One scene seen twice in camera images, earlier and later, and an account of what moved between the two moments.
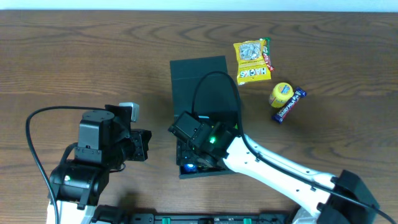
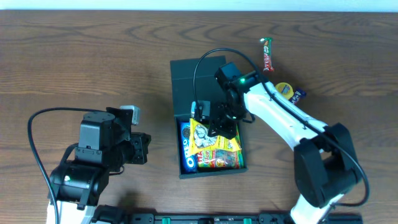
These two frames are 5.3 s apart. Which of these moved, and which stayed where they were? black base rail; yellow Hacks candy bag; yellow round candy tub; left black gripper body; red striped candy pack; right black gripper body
Moved: yellow Hacks candy bag; right black gripper body
Stayed: black base rail; left black gripper body; yellow round candy tub; red striped candy pack
